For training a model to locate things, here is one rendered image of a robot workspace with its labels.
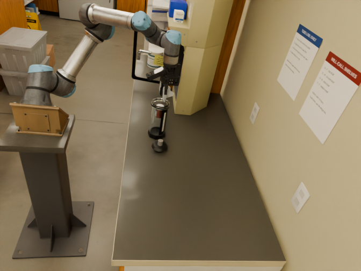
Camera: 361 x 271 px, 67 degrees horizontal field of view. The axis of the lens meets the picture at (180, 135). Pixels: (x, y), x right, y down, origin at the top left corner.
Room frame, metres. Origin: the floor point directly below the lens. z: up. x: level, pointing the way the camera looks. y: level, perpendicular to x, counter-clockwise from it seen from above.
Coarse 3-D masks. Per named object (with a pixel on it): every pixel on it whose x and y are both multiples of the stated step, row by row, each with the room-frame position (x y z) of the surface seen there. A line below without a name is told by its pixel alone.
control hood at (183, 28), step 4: (168, 16) 1.77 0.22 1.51; (168, 20) 1.68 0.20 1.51; (172, 20) 1.69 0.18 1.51; (184, 20) 1.75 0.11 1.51; (172, 24) 1.61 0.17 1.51; (176, 24) 1.63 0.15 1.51; (180, 24) 1.65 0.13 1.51; (184, 24) 1.66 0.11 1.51; (172, 28) 1.57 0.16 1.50; (176, 28) 1.57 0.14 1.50; (180, 28) 1.58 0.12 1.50; (184, 28) 1.59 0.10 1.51; (188, 28) 1.59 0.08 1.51; (180, 32) 1.58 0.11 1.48; (184, 32) 1.58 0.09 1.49; (188, 32) 1.59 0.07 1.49; (184, 36) 1.58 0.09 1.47; (184, 40) 1.59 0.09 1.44; (184, 44) 1.59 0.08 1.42
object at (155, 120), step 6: (156, 102) 1.35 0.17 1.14; (162, 102) 1.36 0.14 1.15; (168, 102) 1.33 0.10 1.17; (168, 108) 1.29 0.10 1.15; (156, 114) 1.27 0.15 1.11; (150, 120) 1.29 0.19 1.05; (156, 120) 1.27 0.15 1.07; (150, 126) 1.29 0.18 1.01; (156, 126) 1.27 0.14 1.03; (150, 132) 1.28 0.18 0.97; (156, 132) 1.27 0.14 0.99
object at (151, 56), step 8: (144, 40) 1.88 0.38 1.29; (136, 48) 1.88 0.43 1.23; (144, 48) 1.88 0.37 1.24; (152, 48) 1.88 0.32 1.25; (160, 48) 1.88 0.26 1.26; (136, 56) 1.88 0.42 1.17; (144, 56) 1.88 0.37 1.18; (152, 56) 1.88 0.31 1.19; (160, 56) 1.88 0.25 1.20; (136, 64) 1.88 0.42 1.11; (144, 64) 1.88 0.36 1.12; (152, 64) 1.88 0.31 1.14; (160, 64) 1.88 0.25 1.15; (136, 72) 1.88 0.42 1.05; (144, 72) 1.88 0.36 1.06
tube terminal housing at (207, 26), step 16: (192, 0) 1.65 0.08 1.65; (208, 0) 1.60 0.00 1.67; (224, 0) 1.69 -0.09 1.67; (192, 16) 1.59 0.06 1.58; (208, 16) 1.61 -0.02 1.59; (224, 16) 1.72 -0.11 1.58; (192, 32) 1.59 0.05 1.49; (208, 32) 1.62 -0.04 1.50; (224, 32) 1.76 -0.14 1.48; (192, 48) 1.60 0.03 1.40; (208, 48) 1.65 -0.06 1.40; (192, 64) 1.60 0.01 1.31; (208, 64) 1.68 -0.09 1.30; (192, 80) 1.60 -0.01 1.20; (208, 80) 1.72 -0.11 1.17; (192, 96) 1.61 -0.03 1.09; (208, 96) 1.77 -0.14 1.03; (176, 112) 1.59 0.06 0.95; (192, 112) 1.63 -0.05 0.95
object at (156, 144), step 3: (156, 141) 1.20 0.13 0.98; (159, 141) 1.17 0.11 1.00; (162, 141) 1.18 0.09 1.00; (153, 144) 1.18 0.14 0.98; (156, 144) 1.18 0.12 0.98; (159, 144) 1.17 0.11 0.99; (162, 144) 1.18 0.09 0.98; (165, 144) 1.20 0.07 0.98; (153, 147) 1.16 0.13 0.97; (156, 147) 1.15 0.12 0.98; (159, 147) 1.16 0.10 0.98; (162, 147) 1.16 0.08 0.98; (165, 147) 1.17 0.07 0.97; (156, 150) 1.14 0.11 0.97; (159, 150) 1.14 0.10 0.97; (162, 150) 1.15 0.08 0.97; (165, 150) 1.16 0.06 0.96
